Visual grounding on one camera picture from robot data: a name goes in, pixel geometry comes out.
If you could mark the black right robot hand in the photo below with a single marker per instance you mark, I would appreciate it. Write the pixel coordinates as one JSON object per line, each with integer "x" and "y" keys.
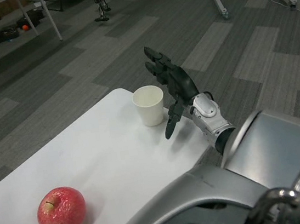
{"x": 180, "y": 83}

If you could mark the white paper cup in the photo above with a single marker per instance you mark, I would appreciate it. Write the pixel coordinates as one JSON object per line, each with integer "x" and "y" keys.
{"x": 150, "y": 112}

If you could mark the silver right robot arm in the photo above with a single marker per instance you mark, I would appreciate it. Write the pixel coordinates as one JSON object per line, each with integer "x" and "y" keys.
{"x": 270, "y": 140}

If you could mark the small humanoid robot legs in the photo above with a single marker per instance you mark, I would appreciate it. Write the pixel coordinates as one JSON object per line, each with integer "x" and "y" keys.
{"x": 101, "y": 10}

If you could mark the silver robot chest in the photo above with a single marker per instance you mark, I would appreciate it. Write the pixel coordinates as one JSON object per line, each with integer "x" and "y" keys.
{"x": 193, "y": 192}

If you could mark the white desk with slanted legs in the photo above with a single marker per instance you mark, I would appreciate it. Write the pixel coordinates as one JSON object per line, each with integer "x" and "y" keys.
{"x": 49, "y": 17}

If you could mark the black bag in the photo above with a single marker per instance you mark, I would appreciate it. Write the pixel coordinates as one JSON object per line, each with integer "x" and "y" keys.
{"x": 31, "y": 18}

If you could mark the small orange ball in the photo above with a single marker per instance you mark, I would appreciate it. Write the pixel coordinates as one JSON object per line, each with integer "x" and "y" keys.
{"x": 25, "y": 27}

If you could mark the red apple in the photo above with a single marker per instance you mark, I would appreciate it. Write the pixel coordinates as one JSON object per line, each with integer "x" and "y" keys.
{"x": 61, "y": 212}

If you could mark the black floor equipment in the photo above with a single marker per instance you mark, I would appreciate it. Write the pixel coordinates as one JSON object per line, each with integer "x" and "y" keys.
{"x": 5, "y": 35}

